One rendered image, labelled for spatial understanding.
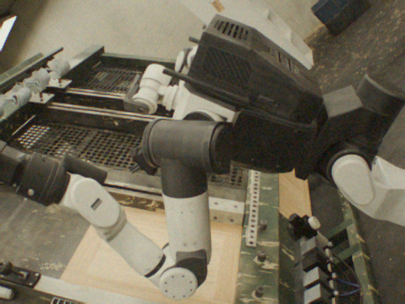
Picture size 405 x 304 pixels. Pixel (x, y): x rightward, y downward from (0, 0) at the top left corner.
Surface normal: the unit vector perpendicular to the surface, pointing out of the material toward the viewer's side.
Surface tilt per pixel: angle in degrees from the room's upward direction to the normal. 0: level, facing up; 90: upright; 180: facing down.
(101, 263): 53
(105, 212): 94
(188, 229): 90
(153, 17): 90
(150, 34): 90
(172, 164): 67
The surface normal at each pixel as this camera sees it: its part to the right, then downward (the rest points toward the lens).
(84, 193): 0.52, -0.17
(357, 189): -0.16, 0.51
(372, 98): -0.73, 0.15
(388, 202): 0.26, 0.56
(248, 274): 0.07, -0.85
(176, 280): 0.07, 0.28
